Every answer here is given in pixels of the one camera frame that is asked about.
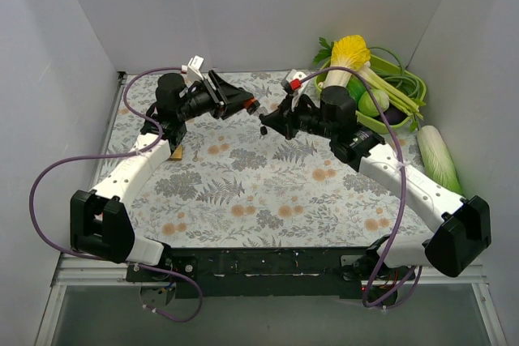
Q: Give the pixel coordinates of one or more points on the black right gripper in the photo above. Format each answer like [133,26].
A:
[290,117]

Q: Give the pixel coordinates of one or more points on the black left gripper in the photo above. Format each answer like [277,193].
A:
[217,96]

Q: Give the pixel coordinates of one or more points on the orange and black padlock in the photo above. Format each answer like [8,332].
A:
[251,106]

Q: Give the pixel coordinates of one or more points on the large brass padlock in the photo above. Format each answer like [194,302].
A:
[177,154]

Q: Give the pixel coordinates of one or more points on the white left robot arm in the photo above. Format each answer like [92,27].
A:
[100,224]

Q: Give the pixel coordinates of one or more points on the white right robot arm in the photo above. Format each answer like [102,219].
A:
[459,229]

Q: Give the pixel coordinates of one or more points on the green parsley leaf toy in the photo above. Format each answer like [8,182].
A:
[325,51]

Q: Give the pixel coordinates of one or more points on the floral patterned table mat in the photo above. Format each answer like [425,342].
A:
[234,187]

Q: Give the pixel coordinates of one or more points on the dark green vegetable toy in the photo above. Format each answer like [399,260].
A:
[355,88]

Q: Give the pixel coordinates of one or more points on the round green cabbage toy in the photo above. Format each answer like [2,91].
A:
[367,104]

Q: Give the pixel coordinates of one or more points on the green plastic basket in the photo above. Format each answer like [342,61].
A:
[375,123]

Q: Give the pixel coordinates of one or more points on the yellow napa cabbage toy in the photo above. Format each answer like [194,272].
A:
[350,52]

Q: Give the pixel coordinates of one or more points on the purple eggplant toy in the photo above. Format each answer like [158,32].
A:
[394,116]

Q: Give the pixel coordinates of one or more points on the pale celery stalks toy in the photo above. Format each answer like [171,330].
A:
[389,90]

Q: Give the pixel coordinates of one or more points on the green long beans toy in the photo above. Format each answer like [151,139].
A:
[399,79]

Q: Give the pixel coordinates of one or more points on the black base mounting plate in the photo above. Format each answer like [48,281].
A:
[263,272]

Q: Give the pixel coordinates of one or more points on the green napa cabbage toy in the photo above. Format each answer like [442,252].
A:
[437,160]

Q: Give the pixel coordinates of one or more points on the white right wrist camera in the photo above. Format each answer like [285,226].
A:
[294,86]

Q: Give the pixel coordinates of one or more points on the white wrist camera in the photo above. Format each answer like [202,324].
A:
[192,70]
[294,86]

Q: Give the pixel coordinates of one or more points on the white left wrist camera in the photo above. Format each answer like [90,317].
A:
[192,70]

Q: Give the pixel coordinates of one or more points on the aluminium frame rail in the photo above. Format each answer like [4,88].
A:
[92,303]

